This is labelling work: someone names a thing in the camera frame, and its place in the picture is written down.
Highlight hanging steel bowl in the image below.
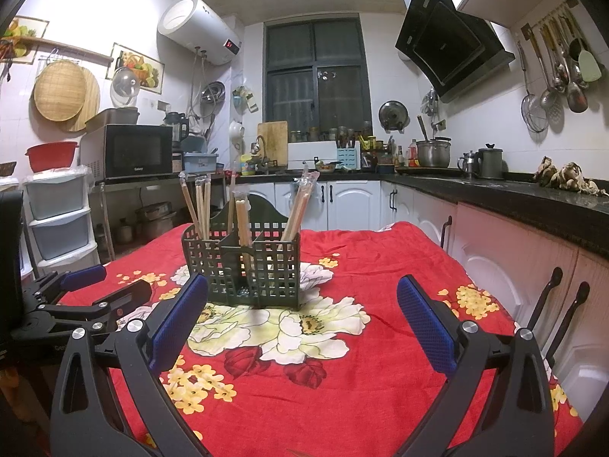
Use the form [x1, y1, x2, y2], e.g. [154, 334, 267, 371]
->
[200, 81, 227, 106]

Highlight red floral tablecloth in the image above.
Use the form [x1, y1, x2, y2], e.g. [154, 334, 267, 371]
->
[52, 221, 583, 457]

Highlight black blender jug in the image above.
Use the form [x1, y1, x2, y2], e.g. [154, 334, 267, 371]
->
[163, 111, 190, 149]

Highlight metal shelf rack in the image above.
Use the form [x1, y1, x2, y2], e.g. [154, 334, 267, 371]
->
[88, 171, 229, 264]

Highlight black kitchen countertop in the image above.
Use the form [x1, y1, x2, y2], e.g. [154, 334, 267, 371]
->
[223, 166, 609, 267]

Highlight row of glass jars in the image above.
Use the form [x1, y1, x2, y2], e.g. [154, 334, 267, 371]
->
[289, 125, 373, 144]

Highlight steel canister with lid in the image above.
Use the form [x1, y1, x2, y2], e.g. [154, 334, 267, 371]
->
[476, 143, 505, 180]

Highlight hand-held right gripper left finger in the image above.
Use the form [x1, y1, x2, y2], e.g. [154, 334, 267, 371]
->
[50, 273, 224, 457]

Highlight fruit wall picture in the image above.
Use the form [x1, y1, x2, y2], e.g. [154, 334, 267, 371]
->
[105, 42, 166, 94]
[2, 16, 49, 65]

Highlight glass pot lid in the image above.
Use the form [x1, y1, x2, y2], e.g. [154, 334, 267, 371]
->
[109, 67, 142, 106]

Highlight round wooden board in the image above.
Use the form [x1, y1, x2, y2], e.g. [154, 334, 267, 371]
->
[64, 67, 102, 133]

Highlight group of chopsticks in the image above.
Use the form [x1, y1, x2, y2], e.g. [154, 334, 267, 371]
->
[178, 162, 320, 272]

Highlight wooden wall shelf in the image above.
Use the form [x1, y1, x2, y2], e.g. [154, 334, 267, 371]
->
[14, 35, 115, 64]

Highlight small steel kettle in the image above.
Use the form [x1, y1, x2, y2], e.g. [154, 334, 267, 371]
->
[457, 150, 479, 178]

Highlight round bamboo tray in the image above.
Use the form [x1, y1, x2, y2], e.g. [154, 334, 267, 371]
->
[33, 61, 86, 122]

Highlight blue white cutlery holder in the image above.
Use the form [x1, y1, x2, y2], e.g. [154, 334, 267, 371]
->
[336, 145, 361, 171]

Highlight grey plastic drawer tower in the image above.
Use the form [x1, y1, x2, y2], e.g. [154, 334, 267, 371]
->
[23, 166, 100, 276]

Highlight lidded metal pot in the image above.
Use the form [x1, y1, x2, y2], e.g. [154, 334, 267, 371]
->
[134, 201, 173, 243]

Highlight green spatula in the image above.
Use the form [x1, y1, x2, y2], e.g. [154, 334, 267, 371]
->
[568, 10, 605, 84]

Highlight white water heater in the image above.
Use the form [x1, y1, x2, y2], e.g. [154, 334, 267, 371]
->
[157, 0, 243, 67]

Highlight dark window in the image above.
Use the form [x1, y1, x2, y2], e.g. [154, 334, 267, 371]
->
[263, 18, 373, 135]

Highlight grey rectangular tub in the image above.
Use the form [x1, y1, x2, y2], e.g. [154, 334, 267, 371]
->
[84, 107, 142, 130]

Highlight large steel pot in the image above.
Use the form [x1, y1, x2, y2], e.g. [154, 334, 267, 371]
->
[415, 136, 453, 169]

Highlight pile of ginger roots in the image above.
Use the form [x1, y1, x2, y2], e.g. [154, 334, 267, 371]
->
[532, 155, 609, 198]

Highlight chrome faucet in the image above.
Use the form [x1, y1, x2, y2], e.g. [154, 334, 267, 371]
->
[251, 135, 271, 173]

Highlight white base cabinets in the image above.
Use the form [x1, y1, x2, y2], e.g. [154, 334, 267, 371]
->
[223, 178, 609, 410]

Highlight dark green utensil holder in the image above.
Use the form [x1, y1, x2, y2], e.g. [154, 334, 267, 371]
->
[181, 194, 301, 310]

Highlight steel ladle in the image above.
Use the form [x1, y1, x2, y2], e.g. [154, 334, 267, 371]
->
[547, 14, 591, 114]

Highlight black microwave oven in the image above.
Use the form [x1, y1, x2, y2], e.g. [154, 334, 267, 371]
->
[80, 124, 175, 182]

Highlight wooden cutting board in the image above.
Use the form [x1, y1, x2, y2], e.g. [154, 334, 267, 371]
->
[257, 120, 289, 166]

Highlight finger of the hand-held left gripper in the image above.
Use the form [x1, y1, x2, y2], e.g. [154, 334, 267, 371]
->
[37, 280, 153, 339]
[29, 264, 108, 305]

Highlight black range hood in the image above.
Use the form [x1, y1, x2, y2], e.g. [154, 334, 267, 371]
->
[394, 0, 517, 104]

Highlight dark hanging pot lid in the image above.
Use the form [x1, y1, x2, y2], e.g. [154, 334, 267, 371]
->
[378, 99, 410, 134]

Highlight steel skimmer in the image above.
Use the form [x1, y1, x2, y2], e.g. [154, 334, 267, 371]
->
[528, 29, 560, 110]

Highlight blue dish basket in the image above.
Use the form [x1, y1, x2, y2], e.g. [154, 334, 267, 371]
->
[183, 152, 220, 174]

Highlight red plastic basin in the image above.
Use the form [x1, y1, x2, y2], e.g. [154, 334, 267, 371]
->
[25, 141, 81, 173]

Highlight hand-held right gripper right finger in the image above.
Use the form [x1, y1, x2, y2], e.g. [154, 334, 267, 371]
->
[395, 273, 569, 457]

